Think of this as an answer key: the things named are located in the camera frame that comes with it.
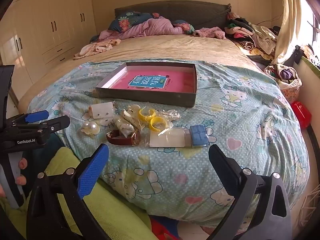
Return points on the clear plastic jewelry packet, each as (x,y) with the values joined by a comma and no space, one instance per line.
(172,115)

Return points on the grey headboard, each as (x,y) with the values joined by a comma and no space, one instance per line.
(195,15)

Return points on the floral dark pillow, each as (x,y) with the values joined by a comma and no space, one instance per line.
(125,21)

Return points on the lime green cloth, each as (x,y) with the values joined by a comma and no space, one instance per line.
(117,212)

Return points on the floral bag of clothes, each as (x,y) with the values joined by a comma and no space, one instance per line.
(287,80)

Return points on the cream jewelry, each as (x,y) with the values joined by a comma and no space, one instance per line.
(123,126)

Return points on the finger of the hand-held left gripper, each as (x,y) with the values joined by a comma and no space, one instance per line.
(37,115)
(58,123)

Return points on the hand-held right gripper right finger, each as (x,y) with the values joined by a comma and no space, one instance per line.
(223,167)

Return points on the pile of clothes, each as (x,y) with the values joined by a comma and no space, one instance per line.
(250,35)

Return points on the window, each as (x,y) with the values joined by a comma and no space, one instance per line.
(310,25)

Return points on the printed cat blanket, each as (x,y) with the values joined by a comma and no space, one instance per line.
(175,170)

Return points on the red box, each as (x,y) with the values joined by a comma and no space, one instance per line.
(301,115)

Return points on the pink book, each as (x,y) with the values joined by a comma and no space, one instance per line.
(175,80)

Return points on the peach garment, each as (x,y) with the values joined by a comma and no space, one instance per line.
(97,48)

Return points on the blue accessory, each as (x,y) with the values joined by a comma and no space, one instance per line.
(198,135)

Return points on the cream curtain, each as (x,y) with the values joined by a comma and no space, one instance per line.
(290,17)

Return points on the pearl hair clip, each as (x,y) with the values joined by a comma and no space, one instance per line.
(93,128)

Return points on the pink quilt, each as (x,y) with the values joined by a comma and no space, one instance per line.
(155,27)

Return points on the pink fluffy garment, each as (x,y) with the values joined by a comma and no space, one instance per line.
(210,33)

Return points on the brown leather watch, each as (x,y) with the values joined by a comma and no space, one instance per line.
(117,140)

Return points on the white hair claw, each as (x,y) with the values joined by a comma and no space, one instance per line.
(131,110)

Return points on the grey cardboard box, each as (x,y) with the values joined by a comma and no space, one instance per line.
(150,97)

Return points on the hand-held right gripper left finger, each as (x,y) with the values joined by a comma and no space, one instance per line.
(93,170)

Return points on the cream wardrobe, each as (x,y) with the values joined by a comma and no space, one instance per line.
(50,10)

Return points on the black object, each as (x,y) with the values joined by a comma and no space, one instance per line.
(297,55)

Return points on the person's left hand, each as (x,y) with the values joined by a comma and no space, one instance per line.
(22,164)

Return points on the beige bed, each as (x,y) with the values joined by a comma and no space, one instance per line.
(175,47)

